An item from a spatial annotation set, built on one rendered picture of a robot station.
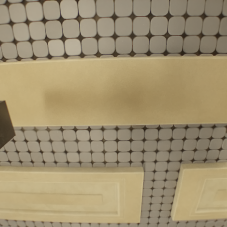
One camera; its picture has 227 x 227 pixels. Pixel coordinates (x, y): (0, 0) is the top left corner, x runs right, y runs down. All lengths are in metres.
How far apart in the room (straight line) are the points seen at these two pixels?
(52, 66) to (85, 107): 0.09
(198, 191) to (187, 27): 0.37
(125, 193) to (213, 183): 0.22
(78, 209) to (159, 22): 0.48
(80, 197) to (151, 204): 0.20
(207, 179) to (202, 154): 0.08
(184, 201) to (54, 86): 0.42
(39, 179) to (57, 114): 0.18
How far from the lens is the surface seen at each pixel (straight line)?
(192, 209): 0.53
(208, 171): 0.44
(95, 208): 0.50
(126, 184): 0.41
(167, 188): 0.47
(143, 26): 0.30
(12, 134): 0.24
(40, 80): 0.32
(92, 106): 0.30
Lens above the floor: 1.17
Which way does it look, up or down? 67 degrees down
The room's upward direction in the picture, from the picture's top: 177 degrees counter-clockwise
